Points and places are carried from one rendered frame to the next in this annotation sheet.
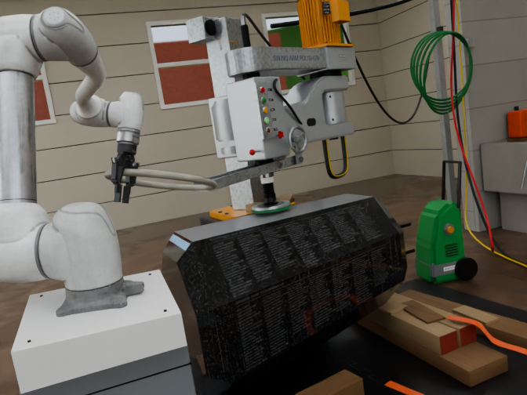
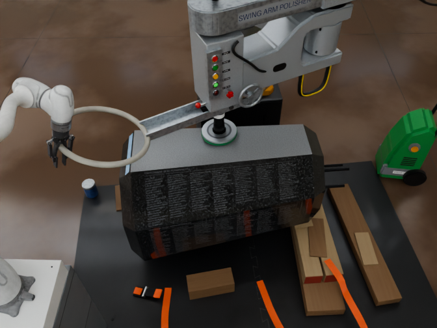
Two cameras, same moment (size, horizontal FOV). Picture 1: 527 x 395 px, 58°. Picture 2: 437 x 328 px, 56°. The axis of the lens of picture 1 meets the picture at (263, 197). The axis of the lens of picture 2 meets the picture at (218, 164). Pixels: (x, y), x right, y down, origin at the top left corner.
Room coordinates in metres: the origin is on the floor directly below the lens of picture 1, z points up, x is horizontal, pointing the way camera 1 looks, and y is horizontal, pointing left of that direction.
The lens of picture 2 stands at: (0.88, -0.67, 2.62)
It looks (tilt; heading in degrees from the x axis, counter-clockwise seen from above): 48 degrees down; 21
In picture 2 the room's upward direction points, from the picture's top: 2 degrees counter-clockwise
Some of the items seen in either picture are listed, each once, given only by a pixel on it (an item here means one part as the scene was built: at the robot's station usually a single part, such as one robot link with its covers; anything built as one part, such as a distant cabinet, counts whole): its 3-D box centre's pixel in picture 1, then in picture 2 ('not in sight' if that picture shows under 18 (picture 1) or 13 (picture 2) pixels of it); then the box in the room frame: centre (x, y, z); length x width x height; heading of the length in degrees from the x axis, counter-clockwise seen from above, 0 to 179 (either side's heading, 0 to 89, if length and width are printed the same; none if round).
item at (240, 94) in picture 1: (268, 121); (230, 63); (2.63, -0.09, 1.35); 0.36 x 0.22 x 0.45; 135
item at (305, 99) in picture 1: (306, 118); (282, 52); (2.85, -0.32, 1.33); 0.74 x 0.23 x 0.49; 135
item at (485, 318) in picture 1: (474, 314); (365, 248); (2.57, -1.09, 0.09); 0.25 x 0.10 x 0.01; 21
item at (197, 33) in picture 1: (201, 30); not in sight; (3.26, 0.23, 2.00); 0.20 x 0.18 x 0.15; 25
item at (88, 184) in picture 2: not in sight; (90, 188); (2.43, 1.02, 0.08); 0.10 x 0.10 x 0.13
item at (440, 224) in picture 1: (438, 221); (414, 131); (3.47, -1.27, 0.43); 0.35 x 0.35 x 0.87; 10
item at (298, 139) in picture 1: (292, 139); (247, 92); (2.58, -0.20, 1.22); 0.15 x 0.10 x 0.15; 135
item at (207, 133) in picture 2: (270, 204); (219, 130); (2.58, -0.03, 0.89); 0.21 x 0.21 x 0.01
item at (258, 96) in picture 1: (263, 110); (214, 75); (2.45, -0.07, 1.40); 0.08 x 0.03 x 0.28; 135
